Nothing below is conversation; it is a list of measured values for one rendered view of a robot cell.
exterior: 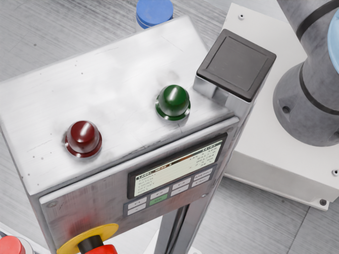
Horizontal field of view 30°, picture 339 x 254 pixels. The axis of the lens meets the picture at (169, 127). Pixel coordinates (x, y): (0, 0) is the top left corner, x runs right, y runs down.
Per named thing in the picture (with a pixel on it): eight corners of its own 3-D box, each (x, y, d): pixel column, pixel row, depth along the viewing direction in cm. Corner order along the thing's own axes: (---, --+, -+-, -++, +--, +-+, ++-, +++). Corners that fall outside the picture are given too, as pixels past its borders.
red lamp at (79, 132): (59, 134, 45) (57, 121, 43) (93, 121, 46) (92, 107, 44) (73, 166, 44) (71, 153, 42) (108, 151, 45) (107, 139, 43)
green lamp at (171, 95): (149, 99, 47) (150, 84, 45) (180, 86, 47) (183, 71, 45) (164, 128, 46) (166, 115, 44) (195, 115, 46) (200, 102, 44)
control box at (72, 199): (18, 174, 63) (-19, 85, 46) (170, 113, 67) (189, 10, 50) (56, 266, 60) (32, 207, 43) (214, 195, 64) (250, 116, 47)
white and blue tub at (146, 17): (131, 39, 124) (132, 18, 118) (139, 10, 127) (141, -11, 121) (166, 47, 124) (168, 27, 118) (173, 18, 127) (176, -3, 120)
